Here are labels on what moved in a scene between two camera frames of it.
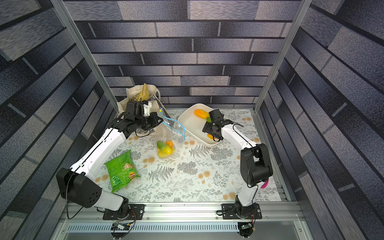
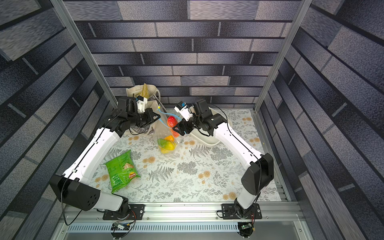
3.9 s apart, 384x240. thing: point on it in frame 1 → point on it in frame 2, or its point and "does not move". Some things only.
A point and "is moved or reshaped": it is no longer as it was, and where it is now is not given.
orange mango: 170,143 is moved or reshaped
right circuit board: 245,229 does not move
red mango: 210,136 → 172,121
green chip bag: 121,171 does not move
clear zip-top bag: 167,134 does not move
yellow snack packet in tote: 144,94 does not move
